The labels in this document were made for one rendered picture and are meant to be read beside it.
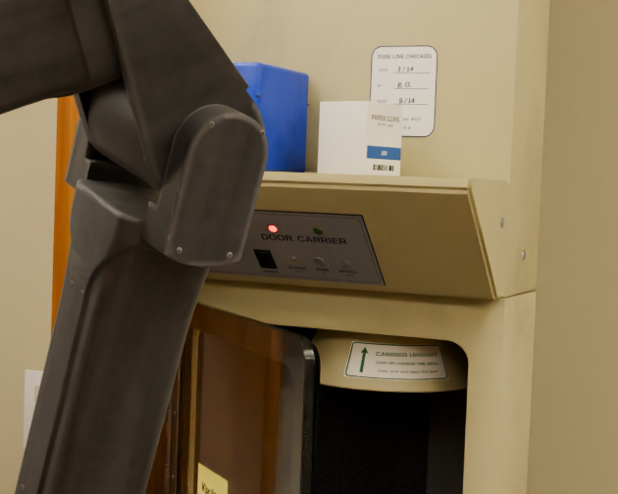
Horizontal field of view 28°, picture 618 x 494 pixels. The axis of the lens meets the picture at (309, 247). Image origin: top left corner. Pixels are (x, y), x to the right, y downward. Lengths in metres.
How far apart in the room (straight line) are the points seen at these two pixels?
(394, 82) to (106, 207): 0.56
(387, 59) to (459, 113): 0.08
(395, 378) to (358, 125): 0.25
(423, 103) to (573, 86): 0.44
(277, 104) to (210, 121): 0.53
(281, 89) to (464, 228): 0.21
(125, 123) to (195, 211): 0.05
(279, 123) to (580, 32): 0.54
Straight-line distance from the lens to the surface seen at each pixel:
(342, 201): 0.99
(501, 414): 1.08
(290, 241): 1.05
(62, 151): 1.14
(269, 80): 1.04
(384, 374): 1.12
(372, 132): 1.01
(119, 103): 0.56
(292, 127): 1.08
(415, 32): 1.09
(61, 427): 0.59
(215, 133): 0.52
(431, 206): 0.97
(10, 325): 1.85
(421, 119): 1.08
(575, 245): 1.48
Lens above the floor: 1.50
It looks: 3 degrees down
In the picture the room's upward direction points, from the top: 2 degrees clockwise
